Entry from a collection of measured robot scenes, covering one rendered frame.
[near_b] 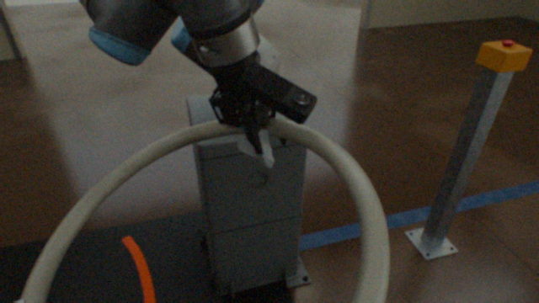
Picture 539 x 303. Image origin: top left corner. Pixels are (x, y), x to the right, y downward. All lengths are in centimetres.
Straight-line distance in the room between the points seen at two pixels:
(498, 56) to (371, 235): 123
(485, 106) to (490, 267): 90
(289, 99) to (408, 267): 159
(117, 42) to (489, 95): 138
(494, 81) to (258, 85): 122
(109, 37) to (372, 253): 46
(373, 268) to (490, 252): 189
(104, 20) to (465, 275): 191
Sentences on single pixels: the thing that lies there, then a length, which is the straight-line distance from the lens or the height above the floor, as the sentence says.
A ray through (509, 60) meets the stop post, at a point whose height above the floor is 105.
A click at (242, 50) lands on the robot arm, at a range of 48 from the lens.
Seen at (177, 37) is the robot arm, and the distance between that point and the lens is 116.
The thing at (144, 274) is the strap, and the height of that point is 2.
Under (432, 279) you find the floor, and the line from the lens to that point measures 199.
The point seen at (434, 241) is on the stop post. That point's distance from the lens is 208.
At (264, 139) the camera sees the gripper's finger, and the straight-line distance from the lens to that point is 56.
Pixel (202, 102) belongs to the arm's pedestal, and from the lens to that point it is 145.
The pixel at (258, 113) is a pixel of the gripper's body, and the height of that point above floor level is 123.
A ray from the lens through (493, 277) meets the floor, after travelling 214.
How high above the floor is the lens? 148
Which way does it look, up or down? 34 degrees down
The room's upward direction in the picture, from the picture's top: straight up
